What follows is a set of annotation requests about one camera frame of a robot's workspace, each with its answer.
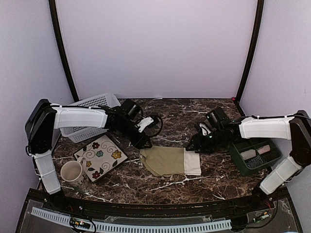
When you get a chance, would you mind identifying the black frame post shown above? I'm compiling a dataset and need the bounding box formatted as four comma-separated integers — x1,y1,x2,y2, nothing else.
48,0,79,102
235,0,265,106

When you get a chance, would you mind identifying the white slotted cable duct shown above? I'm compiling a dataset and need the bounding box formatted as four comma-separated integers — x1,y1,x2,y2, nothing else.
31,207,232,233

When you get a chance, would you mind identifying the pink white underwear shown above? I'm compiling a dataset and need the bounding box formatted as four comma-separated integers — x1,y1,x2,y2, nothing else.
257,145,271,155

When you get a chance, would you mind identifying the black striped rolled cloth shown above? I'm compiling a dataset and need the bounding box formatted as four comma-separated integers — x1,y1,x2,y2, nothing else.
245,156,266,169

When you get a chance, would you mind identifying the green divided organizer box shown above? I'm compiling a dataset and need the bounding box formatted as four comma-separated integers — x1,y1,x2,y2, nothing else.
229,138,281,176

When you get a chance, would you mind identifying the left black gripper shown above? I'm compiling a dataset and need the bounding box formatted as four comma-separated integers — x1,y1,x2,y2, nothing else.
119,119,153,150

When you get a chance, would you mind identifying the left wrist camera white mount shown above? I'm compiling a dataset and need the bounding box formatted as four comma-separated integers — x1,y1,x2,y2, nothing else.
136,116,154,133

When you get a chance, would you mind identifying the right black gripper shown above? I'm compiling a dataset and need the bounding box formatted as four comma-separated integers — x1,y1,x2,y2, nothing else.
186,127,226,154

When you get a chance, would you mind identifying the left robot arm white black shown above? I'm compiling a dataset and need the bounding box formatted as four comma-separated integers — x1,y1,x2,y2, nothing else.
25,99,163,212

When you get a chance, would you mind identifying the right black frame post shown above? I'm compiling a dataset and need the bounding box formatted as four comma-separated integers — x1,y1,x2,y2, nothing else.
235,0,265,106

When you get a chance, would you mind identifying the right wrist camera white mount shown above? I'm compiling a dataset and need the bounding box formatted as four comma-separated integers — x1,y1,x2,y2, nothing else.
198,122,211,136

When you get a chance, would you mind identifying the olive green cloth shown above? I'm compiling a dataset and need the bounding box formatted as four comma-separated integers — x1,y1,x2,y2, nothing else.
139,146,202,178

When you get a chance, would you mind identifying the left black frame post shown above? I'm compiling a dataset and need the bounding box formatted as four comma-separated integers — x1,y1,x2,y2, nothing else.
48,0,79,102

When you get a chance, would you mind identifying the grey rolled cloth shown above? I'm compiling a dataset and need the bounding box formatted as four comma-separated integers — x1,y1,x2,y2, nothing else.
240,149,257,160

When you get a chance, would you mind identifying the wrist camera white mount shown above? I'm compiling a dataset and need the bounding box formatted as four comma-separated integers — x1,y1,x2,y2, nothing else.
198,122,211,136
136,116,154,133

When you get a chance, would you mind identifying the floral square ceramic plate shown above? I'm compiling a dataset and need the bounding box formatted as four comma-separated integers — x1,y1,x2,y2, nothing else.
74,135,128,183

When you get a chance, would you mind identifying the beige floral mug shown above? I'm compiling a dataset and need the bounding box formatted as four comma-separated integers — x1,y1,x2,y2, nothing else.
60,157,90,194

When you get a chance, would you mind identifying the black front table rail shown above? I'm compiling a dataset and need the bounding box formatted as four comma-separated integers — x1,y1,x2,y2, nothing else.
19,187,297,221

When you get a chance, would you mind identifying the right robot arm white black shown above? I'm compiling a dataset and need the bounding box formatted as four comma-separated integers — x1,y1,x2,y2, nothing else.
186,107,311,211

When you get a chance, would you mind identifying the white plastic mesh basket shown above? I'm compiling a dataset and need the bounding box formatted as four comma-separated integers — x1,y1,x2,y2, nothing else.
60,93,121,143

